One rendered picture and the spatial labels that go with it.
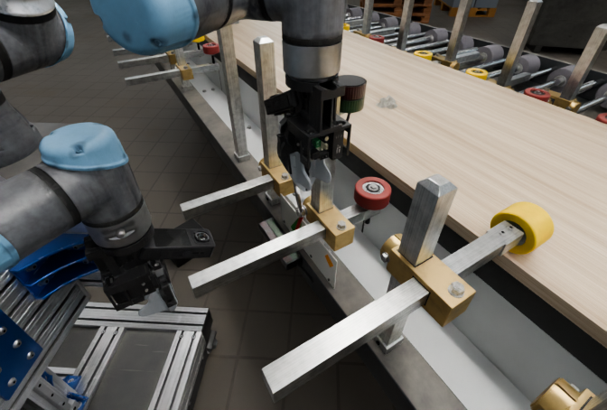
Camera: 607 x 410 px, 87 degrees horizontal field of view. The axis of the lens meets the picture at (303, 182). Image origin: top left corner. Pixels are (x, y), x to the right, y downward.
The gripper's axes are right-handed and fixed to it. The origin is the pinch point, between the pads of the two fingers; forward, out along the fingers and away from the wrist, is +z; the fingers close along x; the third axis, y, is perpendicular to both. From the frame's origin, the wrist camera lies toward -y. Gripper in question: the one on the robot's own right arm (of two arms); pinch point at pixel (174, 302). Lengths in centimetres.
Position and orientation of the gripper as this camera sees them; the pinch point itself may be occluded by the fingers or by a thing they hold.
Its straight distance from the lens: 66.2
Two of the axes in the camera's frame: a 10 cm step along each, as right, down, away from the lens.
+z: 0.0, 7.8, 6.2
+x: 5.1, 5.3, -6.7
